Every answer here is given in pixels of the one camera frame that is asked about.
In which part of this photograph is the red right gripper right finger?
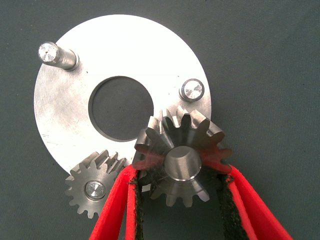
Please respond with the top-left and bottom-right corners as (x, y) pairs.
(217, 165), (294, 240)

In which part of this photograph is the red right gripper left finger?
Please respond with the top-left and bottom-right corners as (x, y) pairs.
(88, 165), (146, 240)

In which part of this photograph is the small steel planetary gear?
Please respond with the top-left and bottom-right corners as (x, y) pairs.
(132, 104), (233, 208)
(64, 149), (128, 219)

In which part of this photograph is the round metal carrier plate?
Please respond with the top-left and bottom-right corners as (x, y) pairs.
(33, 14), (213, 173)

